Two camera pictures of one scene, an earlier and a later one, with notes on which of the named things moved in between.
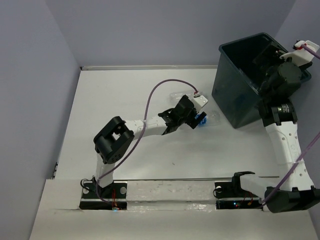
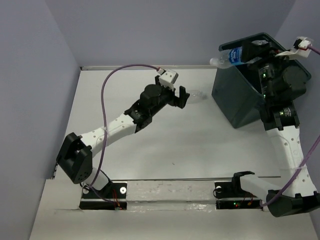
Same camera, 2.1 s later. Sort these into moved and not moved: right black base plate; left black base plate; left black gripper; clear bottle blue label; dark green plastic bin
Moved: clear bottle blue label; left black gripper
Not moved: dark green plastic bin; right black base plate; left black base plate
